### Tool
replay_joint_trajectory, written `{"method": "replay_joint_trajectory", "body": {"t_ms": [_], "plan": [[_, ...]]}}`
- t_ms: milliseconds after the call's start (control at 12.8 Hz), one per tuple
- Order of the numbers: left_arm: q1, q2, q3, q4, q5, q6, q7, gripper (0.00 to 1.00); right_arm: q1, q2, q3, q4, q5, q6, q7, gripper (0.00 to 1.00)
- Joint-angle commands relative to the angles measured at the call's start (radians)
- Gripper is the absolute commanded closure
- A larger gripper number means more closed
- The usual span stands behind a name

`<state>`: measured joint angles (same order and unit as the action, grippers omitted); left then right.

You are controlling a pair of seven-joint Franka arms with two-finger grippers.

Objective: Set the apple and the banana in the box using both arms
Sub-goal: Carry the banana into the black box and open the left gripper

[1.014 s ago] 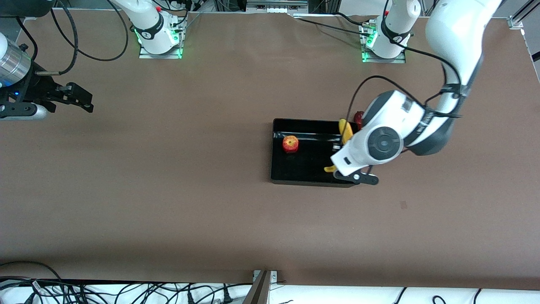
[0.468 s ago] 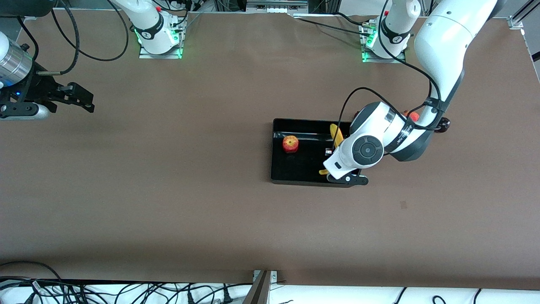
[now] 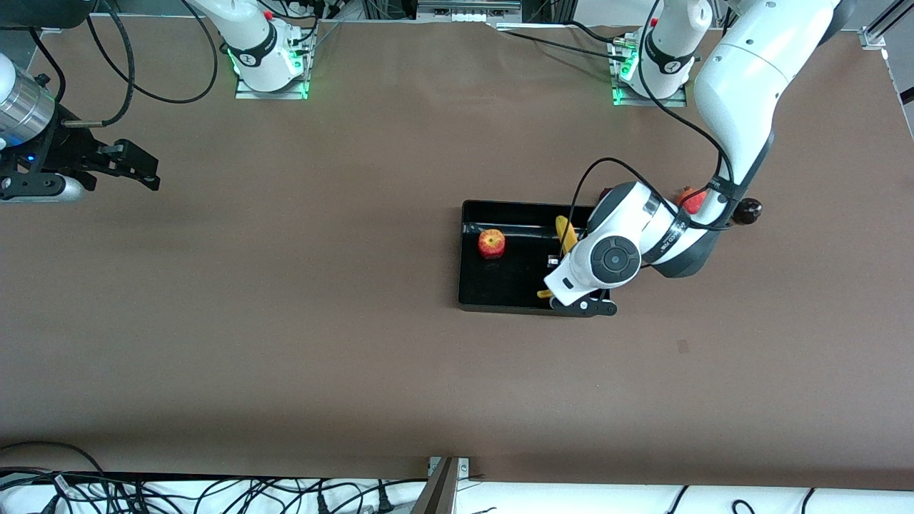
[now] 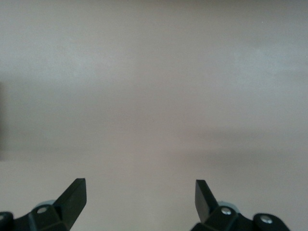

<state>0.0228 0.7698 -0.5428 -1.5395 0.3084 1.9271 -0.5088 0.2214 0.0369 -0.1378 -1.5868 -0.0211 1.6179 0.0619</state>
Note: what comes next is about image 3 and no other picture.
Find yellow banana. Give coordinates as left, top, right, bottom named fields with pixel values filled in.
left=537, top=216, right=578, bottom=300

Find black rectangular box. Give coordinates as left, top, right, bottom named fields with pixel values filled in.
left=458, top=199, right=617, bottom=317

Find red pomegranate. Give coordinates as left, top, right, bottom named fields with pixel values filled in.
left=677, top=185, right=710, bottom=216

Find white power strip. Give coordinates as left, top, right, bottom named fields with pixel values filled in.
left=417, top=0, right=523, bottom=23

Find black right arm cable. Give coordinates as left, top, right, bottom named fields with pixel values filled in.
left=27, top=0, right=219, bottom=129

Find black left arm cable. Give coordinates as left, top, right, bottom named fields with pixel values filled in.
left=570, top=0, right=738, bottom=233

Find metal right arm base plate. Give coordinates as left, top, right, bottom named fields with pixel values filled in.
left=234, top=43, right=313, bottom=101

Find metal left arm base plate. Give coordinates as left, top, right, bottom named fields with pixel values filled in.
left=611, top=34, right=688, bottom=108

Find black cable to arm base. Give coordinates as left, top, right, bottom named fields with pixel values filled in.
left=496, top=20, right=633, bottom=64

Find dark metal camera post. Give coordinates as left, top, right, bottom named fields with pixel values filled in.
left=411, top=457, right=471, bottom=514

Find long arched black cable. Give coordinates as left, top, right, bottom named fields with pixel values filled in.
left=0, top=440, right=108, bottom=478

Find tangled black cables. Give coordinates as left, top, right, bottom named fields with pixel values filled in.
left=0, top=468, right=429, bottom=514

